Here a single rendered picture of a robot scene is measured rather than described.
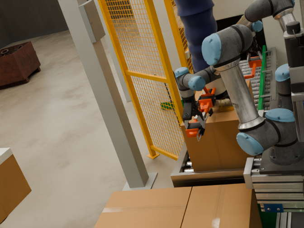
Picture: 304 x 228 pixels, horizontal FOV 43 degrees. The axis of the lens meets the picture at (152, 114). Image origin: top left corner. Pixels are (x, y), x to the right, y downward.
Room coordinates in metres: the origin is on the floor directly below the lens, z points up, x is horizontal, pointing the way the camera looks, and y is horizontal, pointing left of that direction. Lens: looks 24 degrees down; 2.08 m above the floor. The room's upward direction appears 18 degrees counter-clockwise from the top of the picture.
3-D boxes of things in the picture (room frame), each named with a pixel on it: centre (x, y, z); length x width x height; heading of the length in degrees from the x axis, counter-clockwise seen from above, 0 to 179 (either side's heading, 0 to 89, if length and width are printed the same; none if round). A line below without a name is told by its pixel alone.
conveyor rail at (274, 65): (3.07, -1.08, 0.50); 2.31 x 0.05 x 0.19; 156
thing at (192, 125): (1.91, -0.20, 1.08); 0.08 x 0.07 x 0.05; 154
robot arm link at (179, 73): (1.92, -0.22, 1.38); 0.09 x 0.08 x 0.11; 20
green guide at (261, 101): (3.42, -1.17, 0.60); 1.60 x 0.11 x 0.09; 156
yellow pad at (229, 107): (2.41, -0.55, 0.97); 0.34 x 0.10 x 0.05; 154
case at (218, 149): (2.44, -0.46, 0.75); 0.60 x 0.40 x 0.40; 155
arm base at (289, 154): (1.46, -0.52, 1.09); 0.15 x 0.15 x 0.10
